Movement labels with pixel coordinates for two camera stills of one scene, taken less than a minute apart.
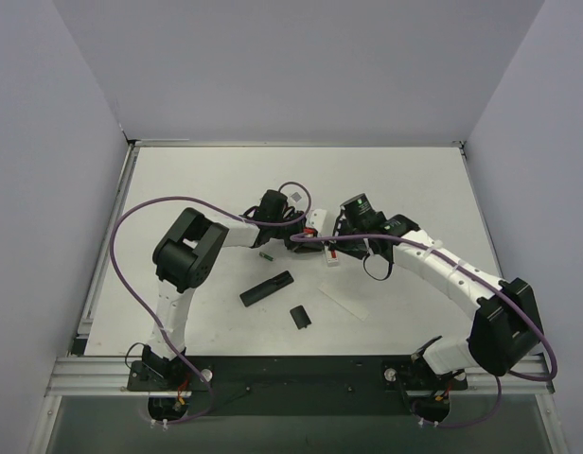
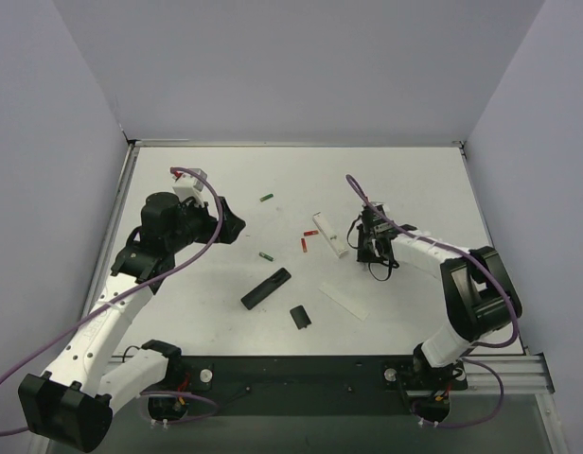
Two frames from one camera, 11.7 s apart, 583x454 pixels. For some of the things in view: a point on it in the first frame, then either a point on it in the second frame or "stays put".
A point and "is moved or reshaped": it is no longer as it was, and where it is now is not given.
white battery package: (331, 255) is moved or reshaped
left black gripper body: (298, 235) -> (220, 221)
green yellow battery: (268, 257) stays put
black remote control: (265, 288) stays put
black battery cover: (300, 317) stays put
